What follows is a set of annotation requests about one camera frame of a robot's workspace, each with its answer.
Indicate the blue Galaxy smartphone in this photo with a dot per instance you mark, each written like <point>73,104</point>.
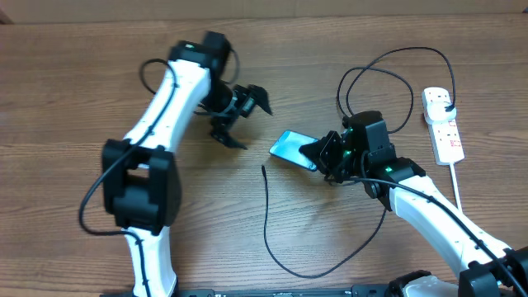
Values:
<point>287,148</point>

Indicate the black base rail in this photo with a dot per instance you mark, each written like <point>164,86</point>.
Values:
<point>288,292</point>

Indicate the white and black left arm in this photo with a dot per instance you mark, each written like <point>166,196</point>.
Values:
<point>140,183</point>

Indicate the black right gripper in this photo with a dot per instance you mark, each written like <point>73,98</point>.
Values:
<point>322,153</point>

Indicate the white charger plug adapter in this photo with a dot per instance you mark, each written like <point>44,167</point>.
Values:
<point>435,112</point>

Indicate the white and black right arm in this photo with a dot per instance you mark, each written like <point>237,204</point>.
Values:
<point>483,264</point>

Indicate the white power strip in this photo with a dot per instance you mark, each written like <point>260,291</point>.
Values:
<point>445,137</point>

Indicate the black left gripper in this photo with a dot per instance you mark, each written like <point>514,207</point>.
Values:
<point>249,96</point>

